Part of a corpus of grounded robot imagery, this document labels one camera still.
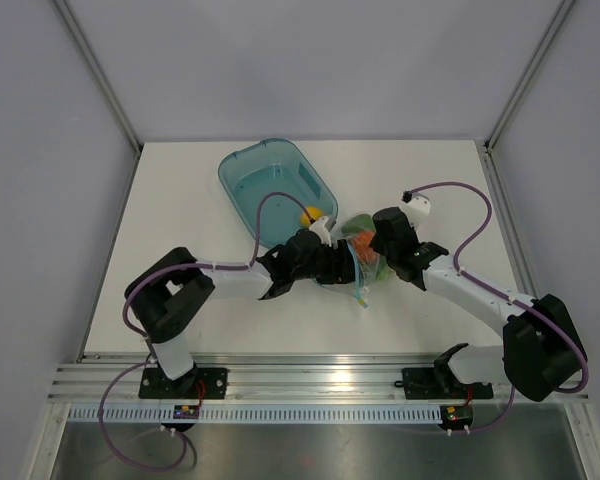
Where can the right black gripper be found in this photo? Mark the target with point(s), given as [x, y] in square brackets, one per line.
[377, 245]

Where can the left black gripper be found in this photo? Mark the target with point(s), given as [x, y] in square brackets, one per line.
[338, 272]

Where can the clear zip top bag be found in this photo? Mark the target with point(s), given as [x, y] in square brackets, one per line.
[368, 266]

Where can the yellow fake fruit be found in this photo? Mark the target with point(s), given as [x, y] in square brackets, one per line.
[309, 215]

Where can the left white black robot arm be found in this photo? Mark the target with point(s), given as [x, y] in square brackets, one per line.
[166, 298]

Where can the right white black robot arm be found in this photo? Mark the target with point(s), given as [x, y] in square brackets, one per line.
[539, 352]

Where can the orange fake fruit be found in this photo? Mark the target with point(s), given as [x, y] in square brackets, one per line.
[362, 244]

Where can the green fake bell pepper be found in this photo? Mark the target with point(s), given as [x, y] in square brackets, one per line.
[358, 224]

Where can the teal transparent plastic bin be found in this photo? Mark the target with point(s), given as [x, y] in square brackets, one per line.
[270, 184]

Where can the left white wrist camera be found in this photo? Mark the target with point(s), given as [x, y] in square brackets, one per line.
[322, 229]

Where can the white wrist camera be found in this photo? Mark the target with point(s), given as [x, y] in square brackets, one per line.
[322, 229]
[416, 207]

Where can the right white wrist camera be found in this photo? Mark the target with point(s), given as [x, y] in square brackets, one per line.
[416, 207]

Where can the aluminium mounting rail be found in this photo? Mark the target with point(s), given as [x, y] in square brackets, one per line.
[260, 379]

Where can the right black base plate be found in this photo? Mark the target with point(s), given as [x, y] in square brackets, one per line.
[428, 383]

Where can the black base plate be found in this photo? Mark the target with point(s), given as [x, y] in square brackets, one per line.
[208, 382]
[428, 383]

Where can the white slotted cable duct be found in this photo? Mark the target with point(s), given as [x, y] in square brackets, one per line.
[259, 414]

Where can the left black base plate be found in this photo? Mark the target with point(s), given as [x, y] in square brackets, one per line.
[208, 382]

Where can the right aluminium frame post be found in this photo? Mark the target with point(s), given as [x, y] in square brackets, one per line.
[530, 71]

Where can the aluminium frame post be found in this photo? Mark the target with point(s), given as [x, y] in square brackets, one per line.
[83, 45]
[530, 71]

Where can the left aluminium frame post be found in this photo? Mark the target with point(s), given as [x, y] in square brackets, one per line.
[83, 45]

